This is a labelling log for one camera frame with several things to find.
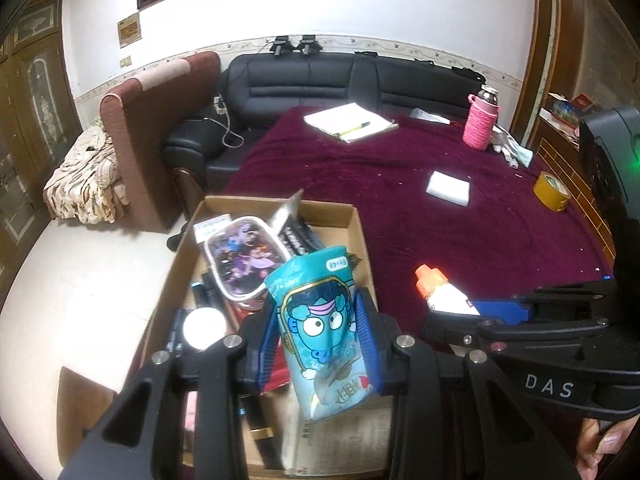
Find yellow tape roll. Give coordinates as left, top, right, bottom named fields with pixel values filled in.
left=533, top=171, right=572, bottom=213

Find wooden glass-door cabinet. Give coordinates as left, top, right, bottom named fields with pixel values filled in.
left=0, top=0, right=83, bottom=311

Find clear plastic wrapper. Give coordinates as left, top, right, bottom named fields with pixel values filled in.
left=409, top=107, right=453, bottom=126

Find gold wall plaque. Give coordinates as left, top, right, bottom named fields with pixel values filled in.
left=116, top=11, right=143, bottom=49

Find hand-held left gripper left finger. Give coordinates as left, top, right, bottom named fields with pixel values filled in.
left=57, top=296, right=281, bottom=480

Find person's right hand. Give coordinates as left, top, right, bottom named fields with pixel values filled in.
left=575, top=417, right=640, bottom=480

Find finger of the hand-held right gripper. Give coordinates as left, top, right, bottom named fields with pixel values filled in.
left=421, top=311, right=611, bottom=357
left=472, top=280, right=616, bottom=325

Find teal cartoon snack packet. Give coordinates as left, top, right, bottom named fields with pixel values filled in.
left=264, top=245, right=373, bottom=421

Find brown cardboard box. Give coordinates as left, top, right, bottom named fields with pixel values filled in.
left=57, top=195, right=396, bottom=480

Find black leather sofa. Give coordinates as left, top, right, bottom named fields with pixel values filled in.
left=162, top=50, right=486, bottom=196

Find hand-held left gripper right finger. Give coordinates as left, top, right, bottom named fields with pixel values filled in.
left=352, top=287, right=583, bottom=480

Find white charger cable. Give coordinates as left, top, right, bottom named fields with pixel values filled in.
left=212, top=95, right=251, bottom=150

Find wooden panel furniture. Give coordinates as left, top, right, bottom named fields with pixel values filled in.
left=530, top=132, right=618, bottom=263

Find maroon tablecloth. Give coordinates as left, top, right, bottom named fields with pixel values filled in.
left=220, top=104, right=617, bottom=361

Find colourful paper box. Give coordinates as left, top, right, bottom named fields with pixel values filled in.
left=544, top=92, right=596, bottom=131

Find pink sleeved bottle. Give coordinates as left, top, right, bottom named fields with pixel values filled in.
left=462, top=86, right=501, bottom=151

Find purple cartoon pouch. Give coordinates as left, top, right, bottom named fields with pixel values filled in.
left=202, top=215, right=288, bottom=303

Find black gold lipstick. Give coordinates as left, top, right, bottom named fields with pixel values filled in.
left=247, top=397, right=286, bottom=468

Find white tube orange cap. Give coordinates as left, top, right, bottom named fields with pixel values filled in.
left=414, top=264, right=482, bottom=317

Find black printed packet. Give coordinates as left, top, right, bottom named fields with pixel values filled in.
left=270, top=212, right=326, bottom=261

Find white gloves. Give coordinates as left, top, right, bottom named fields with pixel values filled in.
left=492, top=127, right=533, bottom=168

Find white notebook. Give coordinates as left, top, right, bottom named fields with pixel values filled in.
left=303, top=102, right=400, bottom=143

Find wooden door frame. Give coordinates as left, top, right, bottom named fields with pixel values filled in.
left=510, top=0, right=591, bottom=146

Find yellow pen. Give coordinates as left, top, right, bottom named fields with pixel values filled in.
left=334, top=121, right=371, bottom=138

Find patterned beige blanket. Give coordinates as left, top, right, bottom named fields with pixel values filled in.
left=42, top=117, right=128, bottom=226

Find white jar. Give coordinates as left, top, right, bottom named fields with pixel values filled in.
left=182, top=307, right=228, bottom=351

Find brown fabric armchair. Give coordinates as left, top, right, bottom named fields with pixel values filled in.
left=99, top=51, right=223, bottom=233

